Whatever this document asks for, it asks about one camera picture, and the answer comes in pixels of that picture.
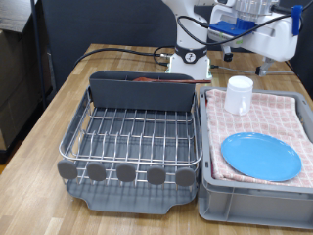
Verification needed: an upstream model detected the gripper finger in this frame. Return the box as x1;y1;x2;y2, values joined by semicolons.
222;45;234;63
254;57;276;77

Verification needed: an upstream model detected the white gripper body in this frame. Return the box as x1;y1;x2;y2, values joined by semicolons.
208;6;300;63

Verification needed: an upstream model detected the white mug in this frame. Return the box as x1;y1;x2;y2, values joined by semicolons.
223;75;254;117

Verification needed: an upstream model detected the reddish brown wooden spoon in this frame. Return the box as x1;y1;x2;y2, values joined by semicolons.
131;75;213;84

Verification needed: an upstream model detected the blue plastic plate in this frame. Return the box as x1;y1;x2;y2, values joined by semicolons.
220;131;303;183

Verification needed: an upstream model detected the pink checkered towel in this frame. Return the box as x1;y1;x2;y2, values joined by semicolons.
204;88;313;189

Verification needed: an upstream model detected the dark grey cutlery holder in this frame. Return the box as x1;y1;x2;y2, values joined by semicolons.
88;70;197;113

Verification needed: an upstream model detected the grey plastic crate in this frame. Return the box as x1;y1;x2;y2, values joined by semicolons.
198;86;313;230

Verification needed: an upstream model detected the grey plastic drain tray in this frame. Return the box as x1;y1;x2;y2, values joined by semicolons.
65;94;201;215

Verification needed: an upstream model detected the black metal pole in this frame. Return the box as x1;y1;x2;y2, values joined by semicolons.
29;0;48;111

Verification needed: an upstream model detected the brown cardboard box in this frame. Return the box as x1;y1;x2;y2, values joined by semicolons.
0;28;53;151

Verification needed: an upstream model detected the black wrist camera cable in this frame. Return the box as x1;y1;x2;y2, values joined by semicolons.
176;0;313;47

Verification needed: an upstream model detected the grey table cable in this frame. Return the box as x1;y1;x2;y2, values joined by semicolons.
209;64;296;76

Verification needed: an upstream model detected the blue cable clip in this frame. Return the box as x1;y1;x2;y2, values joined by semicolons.
291;4;304;37

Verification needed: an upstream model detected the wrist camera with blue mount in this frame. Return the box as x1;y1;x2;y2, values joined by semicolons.
208;18;259;37

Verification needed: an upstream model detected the thick black table cable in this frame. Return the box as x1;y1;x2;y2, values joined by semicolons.
73;45;177;68

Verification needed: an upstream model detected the metal wire dish rack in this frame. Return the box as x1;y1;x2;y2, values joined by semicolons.
57;85;203;191

